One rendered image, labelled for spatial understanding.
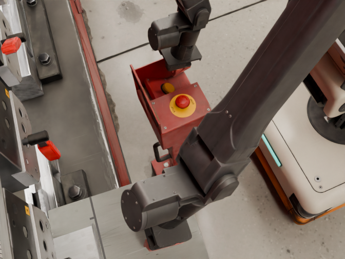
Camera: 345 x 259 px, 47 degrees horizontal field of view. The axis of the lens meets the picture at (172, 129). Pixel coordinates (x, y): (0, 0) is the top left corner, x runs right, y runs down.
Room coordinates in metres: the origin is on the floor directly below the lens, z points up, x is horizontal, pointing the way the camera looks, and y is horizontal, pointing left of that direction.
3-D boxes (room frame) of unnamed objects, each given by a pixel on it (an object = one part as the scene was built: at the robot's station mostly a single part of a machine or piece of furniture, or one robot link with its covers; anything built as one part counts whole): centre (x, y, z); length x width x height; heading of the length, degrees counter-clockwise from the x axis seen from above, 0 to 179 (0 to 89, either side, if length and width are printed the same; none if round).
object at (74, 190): (0.25, 0.22, 0.91); 0.03 x 0.03 x 0.02
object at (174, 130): (0.55, -0.01, 0.75); 0.20 x 0.16 x 0.18; 19
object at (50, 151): (0.27, 0.22, 1.13); 0.04 x 0.02 x 0.10; 103
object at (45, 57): (0.61, 0.31, 0.91); 0.03 x 0.03 x 0.02
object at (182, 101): (0.50, -0.03, 0.79); 0.04 x 0.04 x 0.04
